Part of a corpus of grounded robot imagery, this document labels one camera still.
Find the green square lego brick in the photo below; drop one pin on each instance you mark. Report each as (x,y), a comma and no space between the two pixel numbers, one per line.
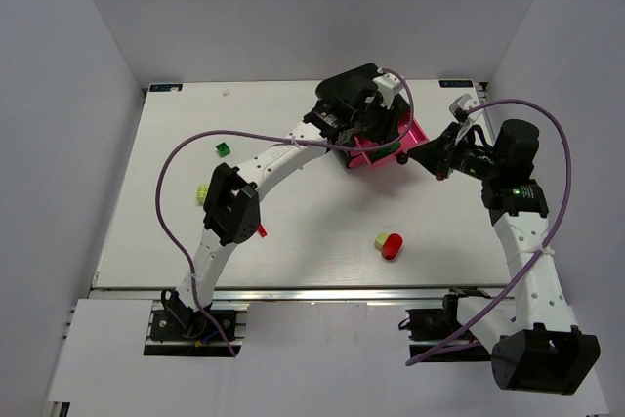
(223,150)

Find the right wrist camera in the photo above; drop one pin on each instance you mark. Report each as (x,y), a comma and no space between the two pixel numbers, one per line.
(463,109)

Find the pink drawer with black knob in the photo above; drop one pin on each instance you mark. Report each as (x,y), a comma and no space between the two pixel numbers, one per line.
(412,135)

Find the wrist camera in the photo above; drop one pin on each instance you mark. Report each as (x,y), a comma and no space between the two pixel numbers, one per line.
(388,86)
(463,109)

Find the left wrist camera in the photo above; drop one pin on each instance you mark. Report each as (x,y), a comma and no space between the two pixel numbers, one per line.
(388,86)

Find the pale yellow small lego brick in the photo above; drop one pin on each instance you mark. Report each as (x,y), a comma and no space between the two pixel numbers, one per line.
(380,240)

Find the red sloped lego piece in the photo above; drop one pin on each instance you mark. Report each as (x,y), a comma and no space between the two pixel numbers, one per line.
(263,231)

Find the green long lego plate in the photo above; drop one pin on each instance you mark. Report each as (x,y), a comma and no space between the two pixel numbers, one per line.
(384,152)

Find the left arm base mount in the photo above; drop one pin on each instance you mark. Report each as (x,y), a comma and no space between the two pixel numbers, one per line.
(176,330)

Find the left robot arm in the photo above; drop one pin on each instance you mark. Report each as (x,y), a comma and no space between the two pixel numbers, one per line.
(232,207)

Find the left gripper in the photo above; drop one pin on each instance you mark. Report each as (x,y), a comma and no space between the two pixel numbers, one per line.
(386,125)

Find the black drawer cabinet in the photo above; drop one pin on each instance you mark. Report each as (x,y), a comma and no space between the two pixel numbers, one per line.
(325,115)

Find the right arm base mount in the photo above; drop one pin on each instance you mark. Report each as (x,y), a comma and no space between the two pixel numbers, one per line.
(427,327)

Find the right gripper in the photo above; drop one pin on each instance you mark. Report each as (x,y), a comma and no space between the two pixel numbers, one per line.
(449,152)

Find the red round lego block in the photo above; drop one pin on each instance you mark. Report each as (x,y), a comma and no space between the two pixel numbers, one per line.
(391,246)

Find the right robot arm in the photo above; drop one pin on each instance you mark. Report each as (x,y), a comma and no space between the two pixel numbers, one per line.
(541,349)

